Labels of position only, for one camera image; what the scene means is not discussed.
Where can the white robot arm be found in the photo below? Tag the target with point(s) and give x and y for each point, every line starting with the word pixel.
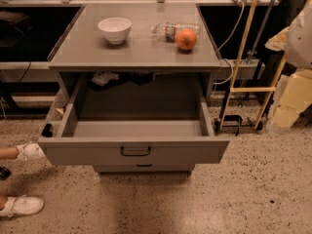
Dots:
pixel 296 40

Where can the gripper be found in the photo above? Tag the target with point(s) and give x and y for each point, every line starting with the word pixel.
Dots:
pixel 300 39

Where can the white sneaker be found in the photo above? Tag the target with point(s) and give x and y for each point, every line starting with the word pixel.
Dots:
pixel 29 151
pixel 23 205

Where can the grey drawer cabinet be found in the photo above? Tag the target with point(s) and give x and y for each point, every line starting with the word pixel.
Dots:
pixel 140 59

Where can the white ceramic bowl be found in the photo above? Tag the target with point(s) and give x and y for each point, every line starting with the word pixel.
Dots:
pixel 115 30

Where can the orange fruit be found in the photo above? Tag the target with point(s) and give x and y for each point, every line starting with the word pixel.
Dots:
pixel 186 39

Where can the grey bottom drawer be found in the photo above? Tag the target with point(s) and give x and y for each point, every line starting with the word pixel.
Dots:
pixel 143 168

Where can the grey top drawer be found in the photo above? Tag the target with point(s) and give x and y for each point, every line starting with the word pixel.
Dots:
pixel 166 122

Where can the yellow hand cart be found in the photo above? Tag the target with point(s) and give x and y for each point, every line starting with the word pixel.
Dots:
pixel 269 91

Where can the upper white sneaker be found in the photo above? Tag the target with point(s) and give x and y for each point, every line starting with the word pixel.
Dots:
pixel 29 151

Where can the clear plastic water bottle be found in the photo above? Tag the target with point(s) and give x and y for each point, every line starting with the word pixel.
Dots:
pixel 169 30

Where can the grey drawer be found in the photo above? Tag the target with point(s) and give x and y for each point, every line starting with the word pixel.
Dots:
pixel 143 168
pixel 166 122

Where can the lower white sneaker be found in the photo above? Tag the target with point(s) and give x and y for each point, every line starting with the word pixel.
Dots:
pixel 23 205

